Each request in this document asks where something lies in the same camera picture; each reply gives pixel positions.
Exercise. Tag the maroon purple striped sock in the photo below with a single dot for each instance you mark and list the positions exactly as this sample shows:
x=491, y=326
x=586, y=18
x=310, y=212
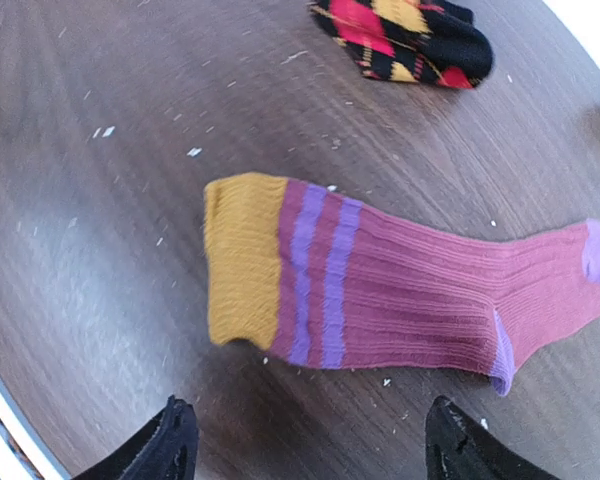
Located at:
x=327, y=282

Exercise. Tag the black red yellow argyle sock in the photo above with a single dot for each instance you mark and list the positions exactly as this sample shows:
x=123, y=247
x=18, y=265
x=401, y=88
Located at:
x=409, y=41

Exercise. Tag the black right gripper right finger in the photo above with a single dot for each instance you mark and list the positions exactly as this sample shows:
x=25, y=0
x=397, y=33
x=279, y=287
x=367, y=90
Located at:
x=458, y=447

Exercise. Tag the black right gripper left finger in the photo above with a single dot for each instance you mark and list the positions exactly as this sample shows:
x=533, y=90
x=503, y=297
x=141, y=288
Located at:
x=164, y=448

